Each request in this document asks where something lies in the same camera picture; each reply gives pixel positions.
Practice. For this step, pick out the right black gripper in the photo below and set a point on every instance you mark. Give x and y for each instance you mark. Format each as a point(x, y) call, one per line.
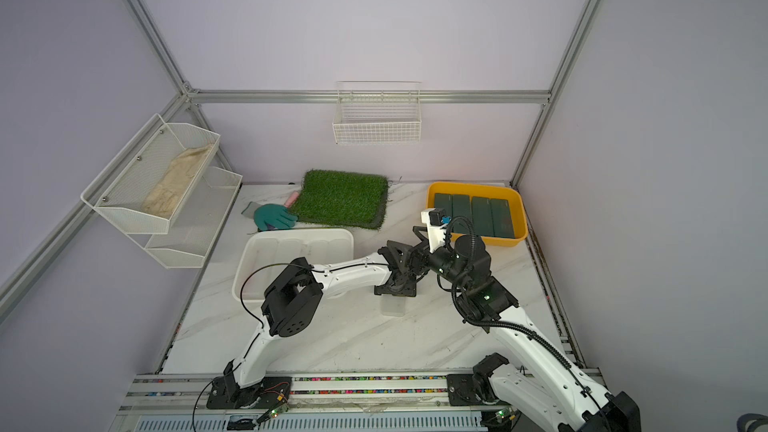
point(419, 230)

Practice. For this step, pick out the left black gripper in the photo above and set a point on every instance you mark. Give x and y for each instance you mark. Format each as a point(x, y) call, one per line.
point(409, 291)

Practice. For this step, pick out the clear pencil case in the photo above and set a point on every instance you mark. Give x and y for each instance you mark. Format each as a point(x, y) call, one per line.
point(393, 306)

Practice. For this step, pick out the yellow plastic storage box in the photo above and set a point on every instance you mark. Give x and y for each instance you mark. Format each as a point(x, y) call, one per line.
point(488, 191)

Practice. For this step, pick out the white plastic storage box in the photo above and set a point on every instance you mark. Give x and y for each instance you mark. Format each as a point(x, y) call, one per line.
point(259, 263)

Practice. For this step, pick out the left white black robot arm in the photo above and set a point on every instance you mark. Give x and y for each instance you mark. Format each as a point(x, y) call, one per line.
point(293, 297)

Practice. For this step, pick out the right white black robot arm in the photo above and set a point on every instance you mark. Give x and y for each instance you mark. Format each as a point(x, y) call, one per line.
point(532, 374)

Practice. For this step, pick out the pink object behind box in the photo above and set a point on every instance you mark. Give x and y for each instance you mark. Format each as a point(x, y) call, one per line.
point(292, 199)

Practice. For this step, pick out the green artificial grass mat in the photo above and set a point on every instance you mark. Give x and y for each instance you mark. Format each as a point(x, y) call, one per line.
point(342, 199)

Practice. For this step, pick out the green rubber glove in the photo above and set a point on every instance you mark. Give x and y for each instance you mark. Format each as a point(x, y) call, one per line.
point(269, 216)

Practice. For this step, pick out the lower white mesh shelf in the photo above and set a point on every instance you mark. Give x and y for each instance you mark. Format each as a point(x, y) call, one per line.
point(191, 237)

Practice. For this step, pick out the white mesh shelf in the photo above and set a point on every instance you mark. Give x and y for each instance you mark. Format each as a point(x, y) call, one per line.
point(120, 189)
point(191, 237)

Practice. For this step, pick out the beige cloth in shelf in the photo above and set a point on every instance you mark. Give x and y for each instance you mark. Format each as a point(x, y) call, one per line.
point(167, 194)

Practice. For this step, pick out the upper white mesh shelf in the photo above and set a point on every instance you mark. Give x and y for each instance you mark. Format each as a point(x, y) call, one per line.
point(120, 189)

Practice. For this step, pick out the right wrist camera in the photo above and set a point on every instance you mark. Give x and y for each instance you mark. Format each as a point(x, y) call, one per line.
point(435, 220)

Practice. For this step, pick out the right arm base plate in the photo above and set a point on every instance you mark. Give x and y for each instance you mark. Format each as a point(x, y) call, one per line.
point(478, 390)

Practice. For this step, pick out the white wire wall basket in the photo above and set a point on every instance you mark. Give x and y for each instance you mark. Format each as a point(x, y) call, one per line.
point(377, 113)

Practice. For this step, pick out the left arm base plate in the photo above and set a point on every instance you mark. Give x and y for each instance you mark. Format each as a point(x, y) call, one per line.
point(267, 394)

